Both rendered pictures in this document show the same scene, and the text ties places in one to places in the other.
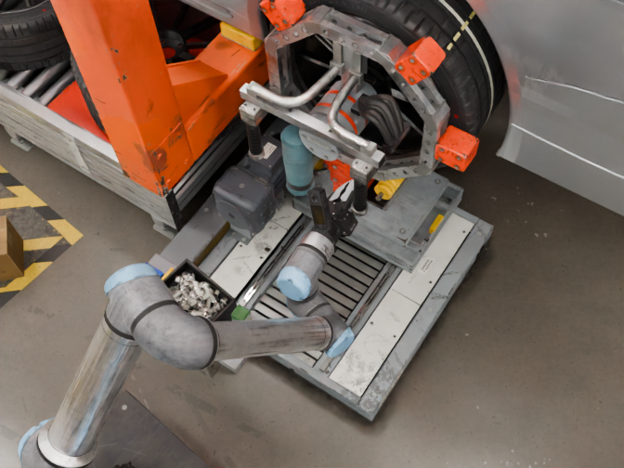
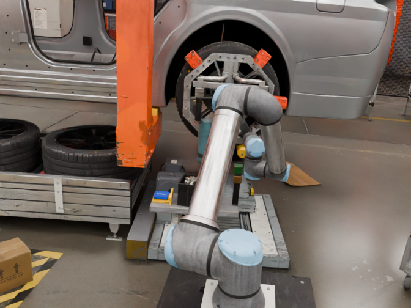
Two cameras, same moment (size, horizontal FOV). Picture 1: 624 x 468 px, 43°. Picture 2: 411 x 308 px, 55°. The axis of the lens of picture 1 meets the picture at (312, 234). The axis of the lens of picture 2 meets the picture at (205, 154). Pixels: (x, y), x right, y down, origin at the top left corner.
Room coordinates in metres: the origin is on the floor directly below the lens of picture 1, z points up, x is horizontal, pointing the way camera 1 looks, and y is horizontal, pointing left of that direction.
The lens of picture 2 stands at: (-0.42, 1.42, 1.34)
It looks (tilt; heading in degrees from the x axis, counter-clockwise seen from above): 20 degrees down; 322
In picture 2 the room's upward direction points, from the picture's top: 4 degrees clockwise
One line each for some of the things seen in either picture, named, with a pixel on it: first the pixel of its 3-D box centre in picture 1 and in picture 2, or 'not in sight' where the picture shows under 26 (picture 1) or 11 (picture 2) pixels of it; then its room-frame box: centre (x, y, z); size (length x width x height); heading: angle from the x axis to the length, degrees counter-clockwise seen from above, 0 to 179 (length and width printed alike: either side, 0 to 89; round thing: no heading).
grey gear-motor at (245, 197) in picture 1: (269, 182); (172, 187); (1.56, 0.13, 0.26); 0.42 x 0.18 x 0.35; 143
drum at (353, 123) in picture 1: (339, 117); not in sight; (1.36, -0.10, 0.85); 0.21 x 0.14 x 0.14; 143
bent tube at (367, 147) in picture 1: (361, 102); (248, 73); (1.25, -0.14, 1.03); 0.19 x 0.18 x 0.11; 143
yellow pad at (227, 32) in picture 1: (249, 24); (148, 109); (1.87, 0.15, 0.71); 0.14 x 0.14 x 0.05; 53
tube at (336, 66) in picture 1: (294, 70); (213, 71); (1.37, 0.01, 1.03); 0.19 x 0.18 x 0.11; 143
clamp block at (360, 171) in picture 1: (367, 162); not in sight; (1.15, -0.15, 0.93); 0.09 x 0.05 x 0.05; 143
